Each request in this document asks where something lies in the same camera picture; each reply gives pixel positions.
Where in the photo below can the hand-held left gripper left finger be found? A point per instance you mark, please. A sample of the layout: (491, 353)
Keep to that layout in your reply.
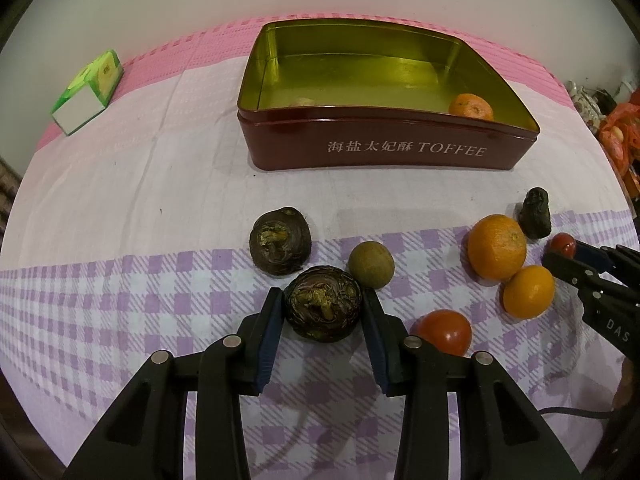
(270, 340)

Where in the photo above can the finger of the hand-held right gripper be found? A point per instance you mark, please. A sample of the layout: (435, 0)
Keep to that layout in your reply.
(562, 266)
(592, 256)

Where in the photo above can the large orange tangerine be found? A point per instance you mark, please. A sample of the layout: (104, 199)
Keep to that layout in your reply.
(495, 247)

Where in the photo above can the red metal tin box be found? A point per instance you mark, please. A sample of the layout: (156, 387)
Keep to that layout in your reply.
(375, 147)

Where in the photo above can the dark brown water chestnut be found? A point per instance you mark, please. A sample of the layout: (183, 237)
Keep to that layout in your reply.
(280, 245)
(322, 305)

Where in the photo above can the small orange tangerine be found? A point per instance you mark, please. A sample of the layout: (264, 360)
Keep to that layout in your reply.
(528, 291)

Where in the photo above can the dark wrinkled dried date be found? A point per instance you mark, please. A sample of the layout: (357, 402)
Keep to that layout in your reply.
(535, 215)

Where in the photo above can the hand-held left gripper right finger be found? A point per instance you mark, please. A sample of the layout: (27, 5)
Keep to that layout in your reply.
(376, 355)

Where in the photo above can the red plastic bag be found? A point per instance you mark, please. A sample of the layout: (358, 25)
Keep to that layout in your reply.
(620, 135)

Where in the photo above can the green tissue box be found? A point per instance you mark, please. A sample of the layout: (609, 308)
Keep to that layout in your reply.
(82, 110)

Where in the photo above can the pink and purple checked tablecloth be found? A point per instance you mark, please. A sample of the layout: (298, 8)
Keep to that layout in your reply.
(150, 185)

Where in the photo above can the brown longan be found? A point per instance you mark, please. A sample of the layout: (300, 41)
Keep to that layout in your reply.
(370, 265)

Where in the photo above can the small red cherry tomato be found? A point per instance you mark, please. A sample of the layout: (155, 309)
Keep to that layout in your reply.
(561, 244)

